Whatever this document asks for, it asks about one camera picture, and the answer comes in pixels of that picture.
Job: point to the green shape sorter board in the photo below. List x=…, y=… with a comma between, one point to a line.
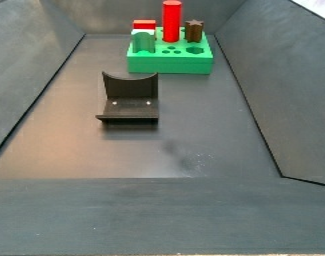
x=181, y=57

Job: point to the red square block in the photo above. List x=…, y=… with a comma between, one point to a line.
x=143, y=24

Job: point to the black curved stand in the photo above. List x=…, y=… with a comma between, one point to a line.
x=131, y=98

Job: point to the green arch block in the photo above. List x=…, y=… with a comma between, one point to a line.
x=143, y=41

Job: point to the brown star block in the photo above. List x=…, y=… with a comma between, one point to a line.
x=193, y=30

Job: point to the red cylinder block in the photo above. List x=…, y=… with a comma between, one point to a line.
x=171, y=19

